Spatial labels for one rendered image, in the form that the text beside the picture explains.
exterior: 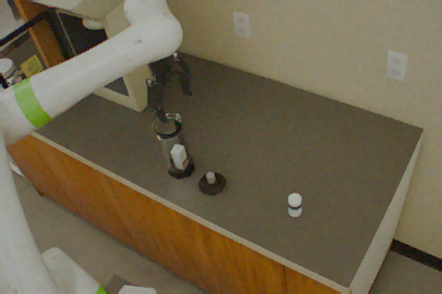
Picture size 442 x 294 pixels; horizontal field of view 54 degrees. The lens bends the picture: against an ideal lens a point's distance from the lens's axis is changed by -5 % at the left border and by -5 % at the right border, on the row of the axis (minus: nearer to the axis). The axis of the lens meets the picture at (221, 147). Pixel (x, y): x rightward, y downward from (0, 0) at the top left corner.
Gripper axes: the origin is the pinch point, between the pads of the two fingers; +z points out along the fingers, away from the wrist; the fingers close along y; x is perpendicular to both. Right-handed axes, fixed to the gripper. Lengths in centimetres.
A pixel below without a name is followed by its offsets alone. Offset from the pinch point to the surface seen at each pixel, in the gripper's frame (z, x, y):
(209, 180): 26.5, 10.8, 4.9
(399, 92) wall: 23, 54, -57
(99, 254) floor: 126, -72, 26
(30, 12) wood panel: -12, -75, -9
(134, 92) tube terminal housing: 22.4, -37.9, -14.9
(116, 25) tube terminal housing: -7.7, -38.2, -18.4
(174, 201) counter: 31.8, 1.8, 15.3
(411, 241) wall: 113, 76, -54
